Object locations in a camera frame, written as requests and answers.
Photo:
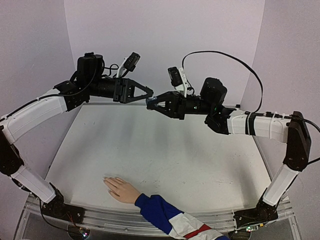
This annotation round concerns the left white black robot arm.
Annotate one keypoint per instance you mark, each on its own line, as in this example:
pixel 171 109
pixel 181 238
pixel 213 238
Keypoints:
pixel 88 80

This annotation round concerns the mannequin hand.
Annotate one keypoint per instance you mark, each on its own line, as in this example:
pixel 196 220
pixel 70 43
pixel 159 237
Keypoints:
pixel 121 190

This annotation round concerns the blue nail polish bottle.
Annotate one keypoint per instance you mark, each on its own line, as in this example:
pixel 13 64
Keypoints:
pixel 150 101

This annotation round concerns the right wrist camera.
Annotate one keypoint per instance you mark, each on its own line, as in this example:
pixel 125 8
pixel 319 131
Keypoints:
pixel 179 80

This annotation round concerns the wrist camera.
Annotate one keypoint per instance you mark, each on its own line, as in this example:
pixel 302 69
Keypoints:
pixel 128 65
pixel 179 80

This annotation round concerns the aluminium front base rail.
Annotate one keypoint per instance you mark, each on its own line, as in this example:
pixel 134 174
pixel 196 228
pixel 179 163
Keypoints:
pixel 102 224

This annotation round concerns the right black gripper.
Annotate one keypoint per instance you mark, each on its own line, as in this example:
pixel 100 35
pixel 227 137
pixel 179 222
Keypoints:
pixel 180 105

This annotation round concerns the blue white red sleeve forearm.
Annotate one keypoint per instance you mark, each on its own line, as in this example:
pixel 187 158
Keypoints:
pixel 173 221

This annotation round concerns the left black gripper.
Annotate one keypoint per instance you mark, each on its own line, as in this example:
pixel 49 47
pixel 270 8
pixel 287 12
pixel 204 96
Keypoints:
pixel 125 90

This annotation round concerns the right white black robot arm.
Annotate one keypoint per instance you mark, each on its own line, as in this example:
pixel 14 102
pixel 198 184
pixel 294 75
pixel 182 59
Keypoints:
pixel 287 129

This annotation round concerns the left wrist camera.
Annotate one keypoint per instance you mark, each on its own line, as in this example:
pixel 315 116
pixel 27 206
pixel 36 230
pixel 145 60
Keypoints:
pixel 128 65

